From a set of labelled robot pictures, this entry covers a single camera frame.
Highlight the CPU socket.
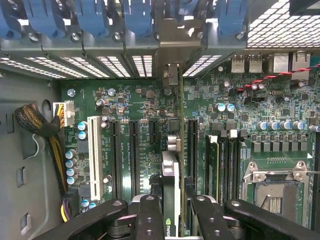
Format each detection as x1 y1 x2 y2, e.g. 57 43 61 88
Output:
241 160 311 221

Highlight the black RAM slot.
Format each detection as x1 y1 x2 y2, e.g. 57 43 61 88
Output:
234 135 243 201
227 129 236 201
220 136 229 201

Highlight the long black expansion slot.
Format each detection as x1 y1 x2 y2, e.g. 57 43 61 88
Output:
128 119 141 196
109 120 123 201
187 119 199 186

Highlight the white expansion slot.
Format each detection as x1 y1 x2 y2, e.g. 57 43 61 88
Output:
86 115 104 202

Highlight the open black PC case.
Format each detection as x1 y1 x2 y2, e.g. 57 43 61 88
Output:
0 0 320 240

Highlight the short black expansion slot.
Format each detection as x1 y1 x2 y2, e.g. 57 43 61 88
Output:
148 119 159 146

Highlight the green motherboard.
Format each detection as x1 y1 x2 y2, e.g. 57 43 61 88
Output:
59 53 320 233

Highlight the blue card retention clip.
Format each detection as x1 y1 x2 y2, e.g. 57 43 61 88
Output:
216 0 249 37
172 0 201 21
0 0 25 40
74 0 111 39
23 0 61 39
122 0 154 39

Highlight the black connector with coloured wires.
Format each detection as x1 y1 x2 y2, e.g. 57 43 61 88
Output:
60 188 82 224

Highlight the black sleeved power cable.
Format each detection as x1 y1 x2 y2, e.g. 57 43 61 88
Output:
14 100 76 201

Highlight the red black twisted wire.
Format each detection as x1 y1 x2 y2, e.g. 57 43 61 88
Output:
235 63 320 93

